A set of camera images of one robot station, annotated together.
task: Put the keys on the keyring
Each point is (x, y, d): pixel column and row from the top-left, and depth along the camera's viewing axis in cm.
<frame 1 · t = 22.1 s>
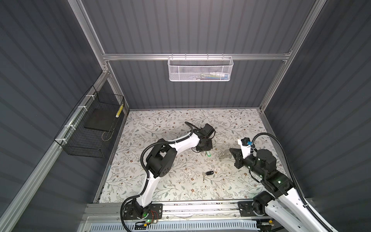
left hand: (210, 148, 94), fingers open
right hand: (233, 150, 73), fingers closed
green key tag with key: (208, 153, 96), on the table
black headed key: (204, 173, 88), on the table

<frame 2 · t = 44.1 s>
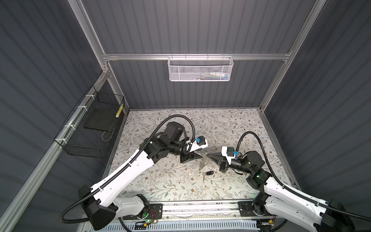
left hand: (200, 151, 67), fingers open
right hand: (209, 156, 66), fingers closed
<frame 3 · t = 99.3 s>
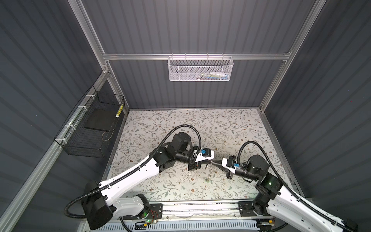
left hand: (210, 159, 67), fingers closed
right hand: (215, 162, 67), fingers closed
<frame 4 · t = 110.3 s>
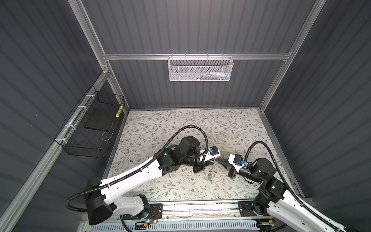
left hand: (212, 159, 67), fingers closed
right hand: (219, 159, 66), fingers closed
